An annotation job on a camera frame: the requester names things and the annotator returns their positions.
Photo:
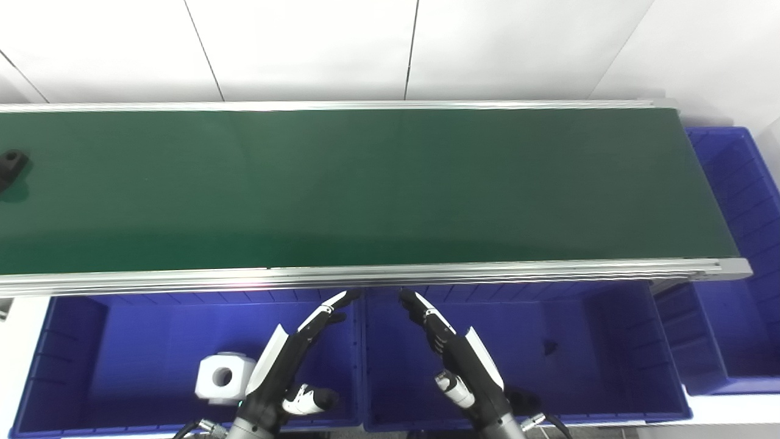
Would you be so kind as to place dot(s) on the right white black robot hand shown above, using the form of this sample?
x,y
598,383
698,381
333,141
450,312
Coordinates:
x,y
469,366

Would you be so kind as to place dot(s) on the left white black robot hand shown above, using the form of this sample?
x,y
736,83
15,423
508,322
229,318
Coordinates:
x,y
274,372

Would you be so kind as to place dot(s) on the black flange part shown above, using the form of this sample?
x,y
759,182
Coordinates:
x,y
11,163

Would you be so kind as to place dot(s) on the white block part with hole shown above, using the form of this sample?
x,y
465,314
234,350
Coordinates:
x,y
210,378

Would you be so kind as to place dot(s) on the small black part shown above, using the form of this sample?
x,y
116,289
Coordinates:
x,y
550,347

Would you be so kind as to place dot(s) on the green conveyor belt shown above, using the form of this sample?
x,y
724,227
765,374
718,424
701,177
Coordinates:
x,y
426,272
365,189

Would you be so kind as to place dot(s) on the blue plastic bin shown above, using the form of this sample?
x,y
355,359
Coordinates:
x,y
743,317
122,366
597,366

